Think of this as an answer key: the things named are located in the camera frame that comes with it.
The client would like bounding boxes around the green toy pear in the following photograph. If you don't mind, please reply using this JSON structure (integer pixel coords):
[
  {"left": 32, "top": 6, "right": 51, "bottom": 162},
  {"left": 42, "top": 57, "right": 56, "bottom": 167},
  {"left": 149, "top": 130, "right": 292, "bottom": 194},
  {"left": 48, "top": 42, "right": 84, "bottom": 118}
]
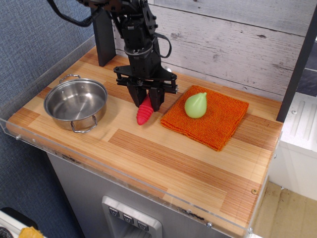
[{"left": 184, "top": 92, "right": 207, "bottom": 119}]

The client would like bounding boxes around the dark vertical post left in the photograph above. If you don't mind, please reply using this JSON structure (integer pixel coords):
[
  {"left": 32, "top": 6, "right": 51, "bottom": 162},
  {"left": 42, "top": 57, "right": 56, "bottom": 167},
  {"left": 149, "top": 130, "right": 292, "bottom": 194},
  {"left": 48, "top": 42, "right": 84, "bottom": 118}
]
[{"left": 93, "top": 9, "right": 116, "bottom": 66}]

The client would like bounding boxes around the dark vertical post right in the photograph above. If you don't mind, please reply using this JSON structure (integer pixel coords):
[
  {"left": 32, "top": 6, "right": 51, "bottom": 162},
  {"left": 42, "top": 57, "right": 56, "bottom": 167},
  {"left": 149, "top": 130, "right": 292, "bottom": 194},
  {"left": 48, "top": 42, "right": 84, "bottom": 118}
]
[{"left": 275, "top": 0, "right": 317, "bottom": 123}]

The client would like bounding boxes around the yellow object bottom left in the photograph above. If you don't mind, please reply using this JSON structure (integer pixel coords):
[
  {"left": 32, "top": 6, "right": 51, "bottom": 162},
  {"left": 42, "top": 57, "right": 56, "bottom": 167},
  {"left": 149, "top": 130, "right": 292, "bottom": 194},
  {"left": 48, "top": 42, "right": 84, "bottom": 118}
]
[{"left": 18, "top": 227, "right": 44, "bottom": 238}]

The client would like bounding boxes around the clear acrylic table guard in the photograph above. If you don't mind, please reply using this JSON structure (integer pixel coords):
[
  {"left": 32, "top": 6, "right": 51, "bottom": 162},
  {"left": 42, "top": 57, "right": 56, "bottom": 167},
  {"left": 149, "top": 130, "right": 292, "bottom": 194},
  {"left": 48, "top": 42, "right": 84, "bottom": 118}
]
[{"left": 7, "top": 48, "right": 282, "bottom": 237}]

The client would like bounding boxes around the white appliance at right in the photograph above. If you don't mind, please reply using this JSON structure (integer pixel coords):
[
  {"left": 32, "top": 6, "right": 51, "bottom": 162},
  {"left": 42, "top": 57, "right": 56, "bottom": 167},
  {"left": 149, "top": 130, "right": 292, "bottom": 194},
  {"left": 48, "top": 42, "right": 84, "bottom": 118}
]
[{"left": 268, "top": 93, "right": 317, "bottom": 200}]

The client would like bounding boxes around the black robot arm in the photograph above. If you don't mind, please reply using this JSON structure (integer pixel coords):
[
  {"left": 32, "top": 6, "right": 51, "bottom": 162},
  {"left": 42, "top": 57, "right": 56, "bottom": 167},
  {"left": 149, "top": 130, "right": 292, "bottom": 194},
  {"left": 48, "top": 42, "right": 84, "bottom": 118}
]
[{"left": 80, "top": 0, "right": 178, "bottom": 112}]

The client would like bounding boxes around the grey cabinet with button panel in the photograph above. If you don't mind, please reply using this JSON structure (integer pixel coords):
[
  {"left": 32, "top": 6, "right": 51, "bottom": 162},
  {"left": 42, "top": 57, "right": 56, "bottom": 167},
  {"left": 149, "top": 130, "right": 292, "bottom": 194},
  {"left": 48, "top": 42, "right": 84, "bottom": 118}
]
[{"left": 48, "top": 154, "right": 226, "bottom": 238}]

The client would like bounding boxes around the black braided cable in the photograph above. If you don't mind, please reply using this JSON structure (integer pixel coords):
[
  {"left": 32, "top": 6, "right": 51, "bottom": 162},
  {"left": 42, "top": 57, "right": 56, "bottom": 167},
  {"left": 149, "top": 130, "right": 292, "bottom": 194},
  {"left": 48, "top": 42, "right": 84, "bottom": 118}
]
[{"left": 47, "top": 0, "right": 100, "bottom": 28}]

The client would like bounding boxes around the orange knitted cloth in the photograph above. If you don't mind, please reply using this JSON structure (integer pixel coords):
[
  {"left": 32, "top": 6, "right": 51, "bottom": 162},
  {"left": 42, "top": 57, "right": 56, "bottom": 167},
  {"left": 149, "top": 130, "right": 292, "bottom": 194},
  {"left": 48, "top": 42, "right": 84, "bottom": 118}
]
[{"left": 160, "top": 85, "right": 249, "bottom": 151}]

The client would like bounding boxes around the spoon with red handle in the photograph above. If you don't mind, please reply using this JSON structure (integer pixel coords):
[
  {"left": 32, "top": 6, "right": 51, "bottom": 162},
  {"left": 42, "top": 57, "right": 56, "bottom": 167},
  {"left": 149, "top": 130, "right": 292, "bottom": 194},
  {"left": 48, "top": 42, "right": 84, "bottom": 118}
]
[{"left": 137, "top": 78, "right": 173, "bottom": 125}]

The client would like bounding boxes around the small steel pot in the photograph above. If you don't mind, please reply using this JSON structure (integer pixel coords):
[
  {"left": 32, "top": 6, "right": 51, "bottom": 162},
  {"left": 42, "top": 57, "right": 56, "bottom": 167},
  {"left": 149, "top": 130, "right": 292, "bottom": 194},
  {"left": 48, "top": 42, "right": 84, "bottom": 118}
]
[{"left": 44, "top": 74, "right": 108, "bottom": 133}]

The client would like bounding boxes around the dark vertical post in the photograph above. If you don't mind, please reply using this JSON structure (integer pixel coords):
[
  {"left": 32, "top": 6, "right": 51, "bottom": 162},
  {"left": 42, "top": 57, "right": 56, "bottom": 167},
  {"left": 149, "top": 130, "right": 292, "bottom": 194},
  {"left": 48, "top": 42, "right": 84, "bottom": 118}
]
[
  {"left": 275, "top": 0, "right": 317, "bottom": 123},
  {"left": 93, "top": 9, "right": 116, "bottom": 66}
]

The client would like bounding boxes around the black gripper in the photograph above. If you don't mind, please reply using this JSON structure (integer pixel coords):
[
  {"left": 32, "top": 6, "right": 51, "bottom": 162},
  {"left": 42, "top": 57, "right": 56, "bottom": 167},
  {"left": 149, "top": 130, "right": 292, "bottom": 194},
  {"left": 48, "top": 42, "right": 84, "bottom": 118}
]
[{"left": 113, "top": 51, "right": 178, "bottom": 112}]

